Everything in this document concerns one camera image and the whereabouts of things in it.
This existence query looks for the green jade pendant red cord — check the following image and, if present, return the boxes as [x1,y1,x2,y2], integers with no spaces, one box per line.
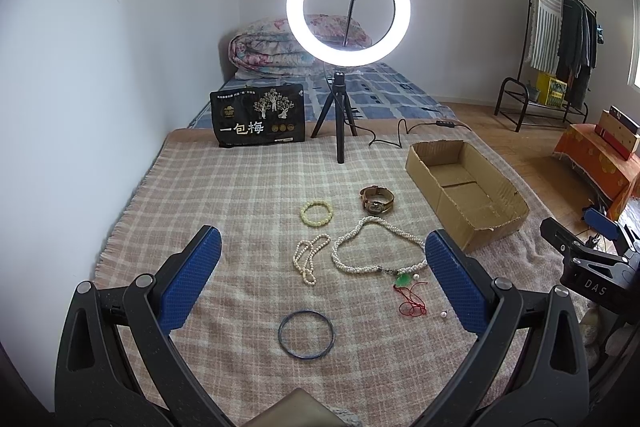
[391,272,430,319]

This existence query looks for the thin pearl necklace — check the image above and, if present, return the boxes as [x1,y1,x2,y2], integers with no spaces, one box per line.
[292,233,331,286]

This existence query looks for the orange cloth covered table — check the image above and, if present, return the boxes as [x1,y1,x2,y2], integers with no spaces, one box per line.
[553,124,639,216]

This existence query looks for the red and tan boxes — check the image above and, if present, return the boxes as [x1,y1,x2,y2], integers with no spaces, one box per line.
[596,106,639,160]

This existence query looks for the open cardboard box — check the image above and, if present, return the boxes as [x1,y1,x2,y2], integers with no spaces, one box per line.
[406,140,529,254]

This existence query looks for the yellow green box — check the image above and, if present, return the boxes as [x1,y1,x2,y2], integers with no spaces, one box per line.
[536,72,567,107]

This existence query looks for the black clothes rack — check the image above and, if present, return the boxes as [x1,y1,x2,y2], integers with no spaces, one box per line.
[494,0,603,131]

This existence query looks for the dark hanging clothes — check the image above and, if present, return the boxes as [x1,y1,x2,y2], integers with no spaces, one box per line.
[555,0,598,109]

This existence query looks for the dark blue bangle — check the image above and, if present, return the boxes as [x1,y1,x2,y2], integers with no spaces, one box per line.
[277,310,336,362]

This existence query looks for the pink plaid blanket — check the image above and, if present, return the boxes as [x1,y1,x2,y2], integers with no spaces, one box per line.
[94,117,594,427]

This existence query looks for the brown leather wristwatch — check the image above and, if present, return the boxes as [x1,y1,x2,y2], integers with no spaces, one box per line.
[359,185,395,216]

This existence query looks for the striped hanging towel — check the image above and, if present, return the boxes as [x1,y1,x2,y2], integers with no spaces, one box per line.
[525,0,564,76]

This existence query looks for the blue patterned bed sheet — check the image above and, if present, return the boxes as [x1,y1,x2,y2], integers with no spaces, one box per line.
[186,60,458,130]

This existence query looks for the black snack bag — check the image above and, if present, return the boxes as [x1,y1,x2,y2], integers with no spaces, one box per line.
[209,83,306,148]

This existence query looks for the black tripod stand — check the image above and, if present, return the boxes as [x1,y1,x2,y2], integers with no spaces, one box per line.
[310,70,358,165]

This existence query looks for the folded floral quilt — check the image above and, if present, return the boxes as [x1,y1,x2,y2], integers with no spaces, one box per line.
[228,14,346,79]

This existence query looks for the black power cable with remote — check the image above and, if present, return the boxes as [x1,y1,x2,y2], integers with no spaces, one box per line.
[357,118,474,151]

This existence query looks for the thick twisted pearl necklace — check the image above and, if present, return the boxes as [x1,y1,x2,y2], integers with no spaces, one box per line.
[330,215,430,278]

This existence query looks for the yellow bead bracelet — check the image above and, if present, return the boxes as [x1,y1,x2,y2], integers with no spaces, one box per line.
[299,199,334,228]

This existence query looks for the white ring light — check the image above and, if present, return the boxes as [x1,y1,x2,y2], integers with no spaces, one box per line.
[285,0,411,67]

